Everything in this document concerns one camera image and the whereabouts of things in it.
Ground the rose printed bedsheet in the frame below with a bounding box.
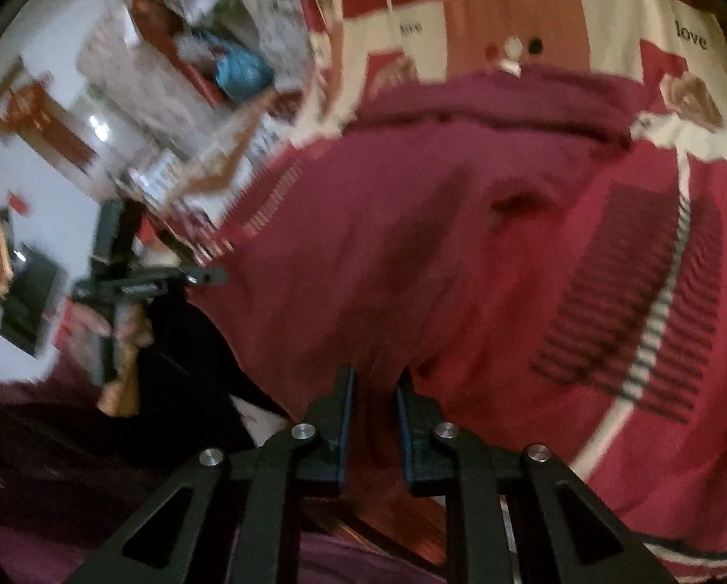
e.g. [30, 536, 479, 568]
[291, 0, 727, 183]

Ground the person's dark maroon clothing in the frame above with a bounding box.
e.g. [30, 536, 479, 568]
[0, 362, 450, 584]

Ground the blue plastic bag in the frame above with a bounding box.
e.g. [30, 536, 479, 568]
[213, 41, 277, 106]

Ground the black cloth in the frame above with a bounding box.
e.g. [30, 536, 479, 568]
[133, 297, 292, 457]

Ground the dark flat screen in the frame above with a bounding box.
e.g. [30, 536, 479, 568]
[0, 242, 65, 359]

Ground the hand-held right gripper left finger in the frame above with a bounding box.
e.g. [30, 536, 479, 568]
[65, 365, 357, 584]

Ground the pale floral pillow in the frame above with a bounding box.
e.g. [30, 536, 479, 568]
[211, 0, 319, 101]

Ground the brown floral plush blanket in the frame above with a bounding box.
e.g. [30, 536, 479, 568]
[123, 88, 294, 211]

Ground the person's left forearm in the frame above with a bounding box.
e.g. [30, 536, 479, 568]
[94, 371, 143, 418]

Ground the maroon fleece sweatshirt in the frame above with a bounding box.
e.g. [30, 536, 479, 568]
[184, 66, 652, 500]

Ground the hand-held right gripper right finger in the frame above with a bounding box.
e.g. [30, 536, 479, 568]
[397, 368, 674, 584]

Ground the red black-striped blanket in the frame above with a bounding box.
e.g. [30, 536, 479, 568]
[218, 134, 727, 582]

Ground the person's left hand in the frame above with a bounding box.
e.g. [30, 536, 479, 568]
[72, 303, 153, 385]

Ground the red wall hanging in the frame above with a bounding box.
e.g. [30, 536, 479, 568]
[0, 72, 100, 179]

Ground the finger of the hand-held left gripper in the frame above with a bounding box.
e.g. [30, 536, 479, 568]
[157, 264, 228, 288]

